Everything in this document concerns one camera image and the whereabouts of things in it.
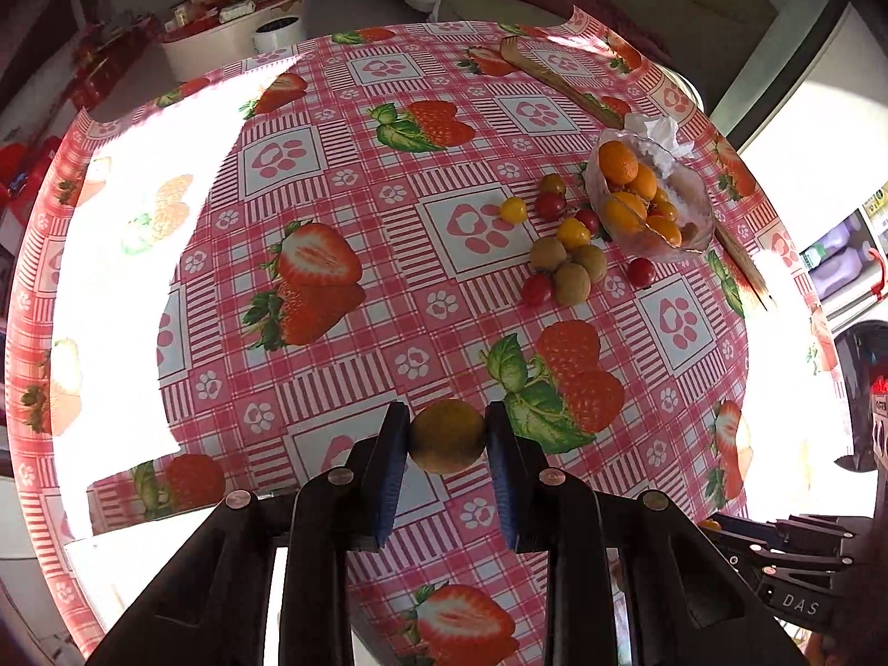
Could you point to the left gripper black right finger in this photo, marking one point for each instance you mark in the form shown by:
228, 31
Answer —
542, 509

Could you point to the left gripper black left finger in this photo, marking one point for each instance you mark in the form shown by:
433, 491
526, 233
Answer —
350, 508

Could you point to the white crumpled tissue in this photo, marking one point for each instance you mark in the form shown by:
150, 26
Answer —
660, 130

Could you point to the green-brown longan fruit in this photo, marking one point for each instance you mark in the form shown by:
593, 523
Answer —
447, 437

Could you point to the orange mandarin in bowl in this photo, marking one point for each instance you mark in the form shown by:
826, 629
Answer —
617, 162

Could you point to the metal rectangular tray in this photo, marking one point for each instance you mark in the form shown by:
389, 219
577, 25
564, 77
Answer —
204, 587

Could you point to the white round side table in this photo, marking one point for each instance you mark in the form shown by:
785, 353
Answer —
209, 43

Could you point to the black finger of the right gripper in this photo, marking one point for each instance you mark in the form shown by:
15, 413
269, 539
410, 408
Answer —
810, 534
744, 554

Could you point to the pink strawberry checkered tablecloth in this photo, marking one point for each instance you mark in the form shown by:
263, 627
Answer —
226, 288

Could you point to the glass fruit bowl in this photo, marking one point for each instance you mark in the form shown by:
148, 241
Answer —
664, 214

